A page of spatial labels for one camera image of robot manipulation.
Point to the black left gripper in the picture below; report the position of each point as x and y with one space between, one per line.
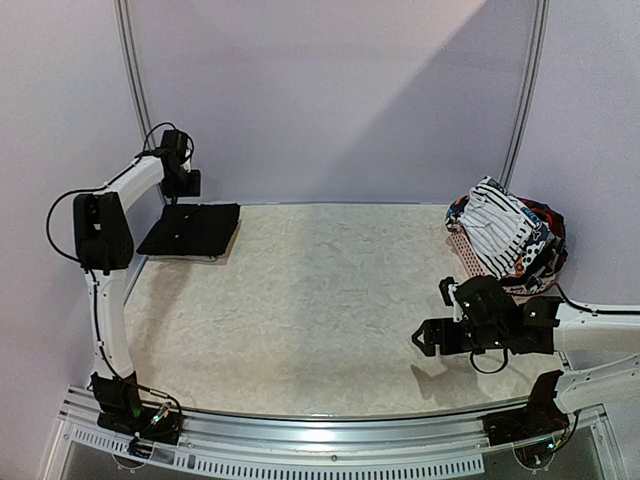
193 189

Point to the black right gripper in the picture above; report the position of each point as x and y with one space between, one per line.
451 331

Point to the black shirt with buttons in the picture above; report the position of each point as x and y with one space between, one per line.
192 230

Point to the grey tank top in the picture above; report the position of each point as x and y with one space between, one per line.
222 259

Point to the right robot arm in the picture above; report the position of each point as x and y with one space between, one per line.
545 325

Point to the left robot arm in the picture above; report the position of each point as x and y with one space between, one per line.
105 248

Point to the pink perforated laundry basket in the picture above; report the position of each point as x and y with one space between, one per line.
473 267

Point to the white striped garment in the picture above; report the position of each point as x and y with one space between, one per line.
504 233

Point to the colourful patterned garment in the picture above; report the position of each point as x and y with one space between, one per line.
551 259

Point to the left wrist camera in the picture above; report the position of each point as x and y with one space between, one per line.
177 148

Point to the aluminium front rail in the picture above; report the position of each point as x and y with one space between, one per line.
224 446

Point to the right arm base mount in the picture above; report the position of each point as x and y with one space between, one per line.
530 423

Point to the left aluminium corner post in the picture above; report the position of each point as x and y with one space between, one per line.
124 23

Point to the aluminium corner post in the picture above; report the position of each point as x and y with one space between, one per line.
527 91
124 23

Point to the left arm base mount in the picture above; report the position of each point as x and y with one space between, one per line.
122 411

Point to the right aluminium corner post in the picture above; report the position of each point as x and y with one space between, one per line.
527 91

